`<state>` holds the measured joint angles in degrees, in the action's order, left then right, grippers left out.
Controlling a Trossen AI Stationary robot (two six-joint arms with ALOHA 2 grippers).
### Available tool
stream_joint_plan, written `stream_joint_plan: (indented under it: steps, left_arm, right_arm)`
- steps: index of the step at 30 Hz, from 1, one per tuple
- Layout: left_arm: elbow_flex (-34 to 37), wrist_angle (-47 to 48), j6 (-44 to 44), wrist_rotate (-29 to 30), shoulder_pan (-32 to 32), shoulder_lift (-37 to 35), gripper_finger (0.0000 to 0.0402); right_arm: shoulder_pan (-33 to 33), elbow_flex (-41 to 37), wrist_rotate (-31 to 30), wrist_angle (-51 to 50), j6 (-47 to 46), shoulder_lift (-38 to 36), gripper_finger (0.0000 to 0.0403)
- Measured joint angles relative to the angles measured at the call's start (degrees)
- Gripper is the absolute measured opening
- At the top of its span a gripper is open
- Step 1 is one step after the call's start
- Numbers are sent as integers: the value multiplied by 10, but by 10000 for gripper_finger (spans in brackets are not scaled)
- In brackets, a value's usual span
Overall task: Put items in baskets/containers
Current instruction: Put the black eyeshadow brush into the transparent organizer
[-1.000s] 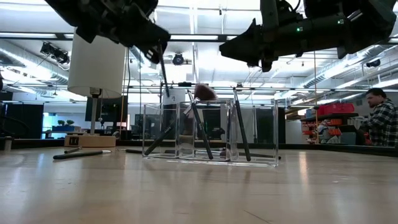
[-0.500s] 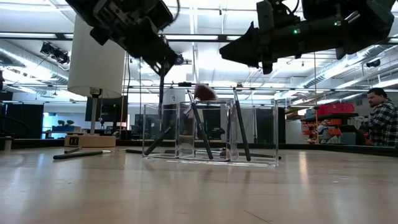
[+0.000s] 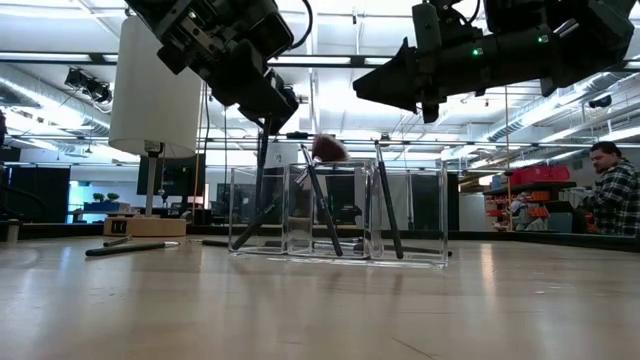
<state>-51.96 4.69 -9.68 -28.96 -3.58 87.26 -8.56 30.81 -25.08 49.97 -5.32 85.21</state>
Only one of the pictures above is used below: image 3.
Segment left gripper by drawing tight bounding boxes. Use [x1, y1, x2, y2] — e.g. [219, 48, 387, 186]
[149, 4, 301, 136]

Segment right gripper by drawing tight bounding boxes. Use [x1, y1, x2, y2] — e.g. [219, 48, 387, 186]
[352, 1, 502, 124]

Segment black silver-ferruled makeup brush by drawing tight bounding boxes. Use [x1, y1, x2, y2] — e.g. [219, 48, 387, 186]
[373, 140, 405, 261]
[254, 117, 273, 217]

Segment fluffy reddish-brown makeup brush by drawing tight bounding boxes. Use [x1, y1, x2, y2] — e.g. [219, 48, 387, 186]
[230, 133, 350, 252]

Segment black printed-handle makeup brush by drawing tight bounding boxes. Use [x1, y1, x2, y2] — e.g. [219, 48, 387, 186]
[299, 143, 345, 258]

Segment thin-tipped black makeup brush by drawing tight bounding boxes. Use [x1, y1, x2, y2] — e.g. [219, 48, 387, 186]
[84, 240, 181, 258]

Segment white-shade wooden-base table lamp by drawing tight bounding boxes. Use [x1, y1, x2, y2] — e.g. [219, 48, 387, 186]
[103, 14, 202, 238]

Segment black ceiling spotlights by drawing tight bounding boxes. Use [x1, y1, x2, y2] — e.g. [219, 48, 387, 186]
[63, 66, 115, 105]

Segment red storage bin shelf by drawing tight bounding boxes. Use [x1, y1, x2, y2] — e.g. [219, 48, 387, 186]
[482, 165, 587, 234]

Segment clear bag of black parts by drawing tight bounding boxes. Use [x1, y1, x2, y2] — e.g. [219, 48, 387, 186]
[228, 159, 449, 270]

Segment black room divider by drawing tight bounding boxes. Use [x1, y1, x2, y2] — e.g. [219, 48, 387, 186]
[8, 165, 72, 224]

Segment person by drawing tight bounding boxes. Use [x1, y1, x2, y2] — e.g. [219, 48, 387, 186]
[573, 140, 640, 237]

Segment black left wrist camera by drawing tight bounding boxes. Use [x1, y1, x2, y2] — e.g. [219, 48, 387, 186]
[239, 0, 297, 57]

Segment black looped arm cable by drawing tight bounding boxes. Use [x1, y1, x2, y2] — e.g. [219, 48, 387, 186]
[288, 0, 315, 51]

